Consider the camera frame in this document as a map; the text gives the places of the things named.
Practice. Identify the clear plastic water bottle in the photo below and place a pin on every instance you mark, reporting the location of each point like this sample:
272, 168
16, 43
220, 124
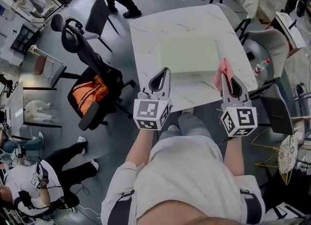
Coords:
260, 68

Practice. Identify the person's white shoe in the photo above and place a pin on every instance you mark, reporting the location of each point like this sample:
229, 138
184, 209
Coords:
173, 128
187, 111

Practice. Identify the person's white shirt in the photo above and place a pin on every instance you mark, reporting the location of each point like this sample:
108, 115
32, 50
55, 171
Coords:
184, 170

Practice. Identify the person's legs in jeans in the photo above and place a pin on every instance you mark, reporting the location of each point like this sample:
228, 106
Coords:
192, 126

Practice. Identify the pale green mat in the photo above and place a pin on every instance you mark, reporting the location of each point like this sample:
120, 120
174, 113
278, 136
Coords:
187, 54

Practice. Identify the woven round fan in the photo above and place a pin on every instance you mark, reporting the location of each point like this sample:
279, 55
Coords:
288, 156

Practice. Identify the person's right forearm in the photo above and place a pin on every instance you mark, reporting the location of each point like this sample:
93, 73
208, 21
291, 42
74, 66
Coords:
234, 156

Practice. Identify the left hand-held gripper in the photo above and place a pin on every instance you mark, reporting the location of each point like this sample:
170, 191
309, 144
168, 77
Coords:
148, 112

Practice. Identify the wooden stool brown cushion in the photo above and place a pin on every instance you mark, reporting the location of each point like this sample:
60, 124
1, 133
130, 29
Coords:
40, 63

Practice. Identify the dark grey side chair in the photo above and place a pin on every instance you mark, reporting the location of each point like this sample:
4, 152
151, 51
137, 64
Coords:
97, 15
277, 109

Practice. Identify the pink cloth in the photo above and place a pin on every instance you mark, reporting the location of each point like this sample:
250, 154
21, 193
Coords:
224, 68

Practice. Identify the orange jacket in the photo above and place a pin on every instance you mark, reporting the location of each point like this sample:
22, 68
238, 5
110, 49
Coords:
87, 92

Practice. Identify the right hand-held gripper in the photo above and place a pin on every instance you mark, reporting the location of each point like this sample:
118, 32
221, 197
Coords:
245, 119

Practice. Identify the person's left forearm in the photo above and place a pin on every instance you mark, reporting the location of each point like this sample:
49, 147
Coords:
141, 148

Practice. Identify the black office chair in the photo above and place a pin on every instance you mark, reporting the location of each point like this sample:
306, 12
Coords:
90, 54

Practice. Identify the small white-top table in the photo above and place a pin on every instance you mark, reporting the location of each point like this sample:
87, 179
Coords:
291, 32

